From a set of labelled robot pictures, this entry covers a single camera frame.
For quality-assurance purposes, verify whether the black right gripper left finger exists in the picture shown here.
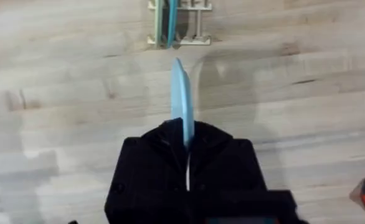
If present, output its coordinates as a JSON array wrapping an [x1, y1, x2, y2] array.
[[104, 117, 190, 224]]

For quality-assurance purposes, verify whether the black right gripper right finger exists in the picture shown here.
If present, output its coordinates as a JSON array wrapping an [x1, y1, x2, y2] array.
[[189, 121, 268, 192]]

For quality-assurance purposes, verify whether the small pale peg dish rack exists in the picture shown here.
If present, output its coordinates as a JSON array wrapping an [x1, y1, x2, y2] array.
[[146, 0, 213, 50]]

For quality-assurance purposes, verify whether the pale green plate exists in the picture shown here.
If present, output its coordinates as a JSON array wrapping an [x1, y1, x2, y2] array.
[[153, 0, 165, 49]]

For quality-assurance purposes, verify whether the light blue plate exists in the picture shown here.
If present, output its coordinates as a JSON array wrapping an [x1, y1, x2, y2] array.
[[170, 57, 196, 151]]

